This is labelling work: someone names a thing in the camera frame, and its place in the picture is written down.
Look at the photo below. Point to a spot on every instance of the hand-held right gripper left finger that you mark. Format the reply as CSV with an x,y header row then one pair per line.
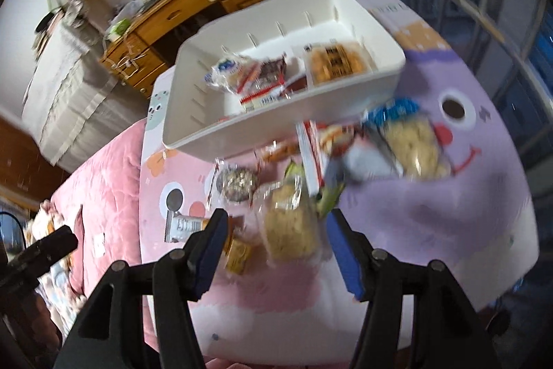
x,y
211,252

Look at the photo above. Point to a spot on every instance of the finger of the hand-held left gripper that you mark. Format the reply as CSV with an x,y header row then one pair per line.
x,y
47,244

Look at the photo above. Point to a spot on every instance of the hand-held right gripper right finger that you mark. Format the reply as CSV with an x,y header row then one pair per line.
x,y
345,252

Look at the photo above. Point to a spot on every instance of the green white snack packet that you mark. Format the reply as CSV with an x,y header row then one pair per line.
x,y
330,199

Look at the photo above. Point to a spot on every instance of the pale rice cracker clear packet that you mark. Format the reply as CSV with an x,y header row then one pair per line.
x,y
289,226

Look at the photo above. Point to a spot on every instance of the round nut cluster clear packet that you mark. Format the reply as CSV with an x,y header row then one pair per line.
x,y
236,181

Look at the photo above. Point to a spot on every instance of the apple print snack packet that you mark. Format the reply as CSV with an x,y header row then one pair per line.
x,y
365,161

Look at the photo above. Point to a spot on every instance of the white plastic storage box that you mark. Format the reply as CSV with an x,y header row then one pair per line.
x,y
207,122

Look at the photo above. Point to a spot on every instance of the red white snack packet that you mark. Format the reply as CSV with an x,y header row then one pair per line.
x,y
259,99

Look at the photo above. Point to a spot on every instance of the red dates clear packet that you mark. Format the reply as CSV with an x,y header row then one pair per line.
x,y
296,86

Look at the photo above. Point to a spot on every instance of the round cake packet blue label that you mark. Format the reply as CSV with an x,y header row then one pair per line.
x,y
229,70

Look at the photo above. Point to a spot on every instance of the brown white snack packet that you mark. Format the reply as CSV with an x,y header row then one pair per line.
x,y
271,70

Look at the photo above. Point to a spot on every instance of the pale printed plush toy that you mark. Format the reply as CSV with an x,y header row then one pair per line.
x,y
43,217

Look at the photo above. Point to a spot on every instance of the brown wooden cabinet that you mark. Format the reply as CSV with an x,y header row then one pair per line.
x,y
21,161

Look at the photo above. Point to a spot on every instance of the pink fleece blanket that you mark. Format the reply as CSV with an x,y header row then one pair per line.
x,y
108,179

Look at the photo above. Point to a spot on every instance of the person's pink garment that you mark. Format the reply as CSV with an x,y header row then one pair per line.
x,y
233,362

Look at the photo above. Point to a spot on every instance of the cream lace furniture cover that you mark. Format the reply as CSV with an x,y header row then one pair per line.
x,y
65,92

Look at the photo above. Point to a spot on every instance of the black round object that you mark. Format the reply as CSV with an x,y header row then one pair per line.
x,y
43,23

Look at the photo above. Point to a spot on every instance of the green tissue box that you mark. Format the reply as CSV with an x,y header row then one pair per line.
x,y
119,29

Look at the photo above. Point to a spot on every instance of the floral cloth pouch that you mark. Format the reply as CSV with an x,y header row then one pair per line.
x,y
73,12

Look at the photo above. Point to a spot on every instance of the wooden desk with drawers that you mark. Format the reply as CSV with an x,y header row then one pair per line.
x,y
181,12

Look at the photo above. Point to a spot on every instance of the white plastic bag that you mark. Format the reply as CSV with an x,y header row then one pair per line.
x,y
129,8

